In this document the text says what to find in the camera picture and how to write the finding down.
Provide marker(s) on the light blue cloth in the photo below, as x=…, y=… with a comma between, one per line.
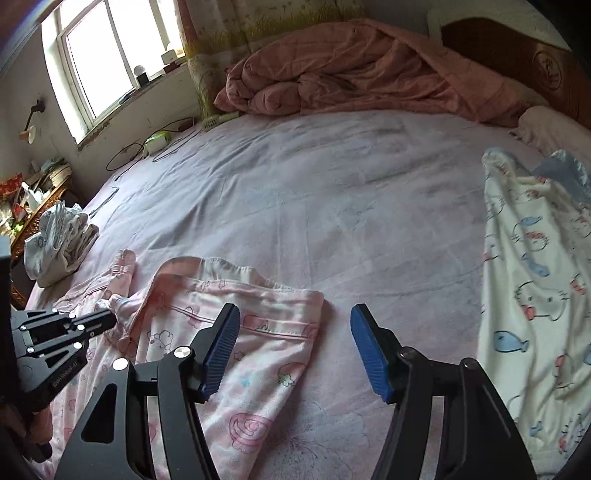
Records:
x=568, y=173

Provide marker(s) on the brown wooden headboard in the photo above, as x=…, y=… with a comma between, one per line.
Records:
x=508, y=50

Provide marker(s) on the white hand fan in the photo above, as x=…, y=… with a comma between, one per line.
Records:
x=214, y=122

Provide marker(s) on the folded white printed clothes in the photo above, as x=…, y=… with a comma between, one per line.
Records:
x=60, y=244

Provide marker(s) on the red box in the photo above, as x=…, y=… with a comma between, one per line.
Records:
x=11, y=184

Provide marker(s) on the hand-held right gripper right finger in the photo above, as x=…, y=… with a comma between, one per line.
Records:
x=369, y=350

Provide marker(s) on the bed with pink sheet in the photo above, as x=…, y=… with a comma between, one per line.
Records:
x=323, y=207

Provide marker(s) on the stack of books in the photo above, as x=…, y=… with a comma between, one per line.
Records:
x=55, y=173

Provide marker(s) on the white bulb on black base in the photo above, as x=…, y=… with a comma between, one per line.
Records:
x=141, y=76

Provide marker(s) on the pink duvet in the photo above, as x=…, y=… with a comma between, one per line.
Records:
x=369, y=69

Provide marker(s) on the white cat print blanket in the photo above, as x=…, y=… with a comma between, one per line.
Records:
x=531, y=300

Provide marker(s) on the white framed window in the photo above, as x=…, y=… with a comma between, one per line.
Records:
x=101, y=55

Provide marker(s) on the wall lamp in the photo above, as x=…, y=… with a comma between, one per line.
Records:
x=28, y=131

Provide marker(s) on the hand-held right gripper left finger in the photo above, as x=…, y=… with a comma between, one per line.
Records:
x=221, y=350

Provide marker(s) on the green tissue box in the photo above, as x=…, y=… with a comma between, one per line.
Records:
x=157, y=141

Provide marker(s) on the pink printed pants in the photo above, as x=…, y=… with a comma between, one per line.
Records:
x=258, y=332

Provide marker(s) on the carved wooden desk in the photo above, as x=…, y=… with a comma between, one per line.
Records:
x=32, y=226

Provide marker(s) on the small white box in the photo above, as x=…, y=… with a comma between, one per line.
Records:
x=168, y=56

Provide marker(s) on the pink pillow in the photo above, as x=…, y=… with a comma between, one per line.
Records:
x=554, y=129

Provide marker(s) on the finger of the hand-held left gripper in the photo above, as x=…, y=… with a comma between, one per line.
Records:
x=92, y=321
x=69, y=348

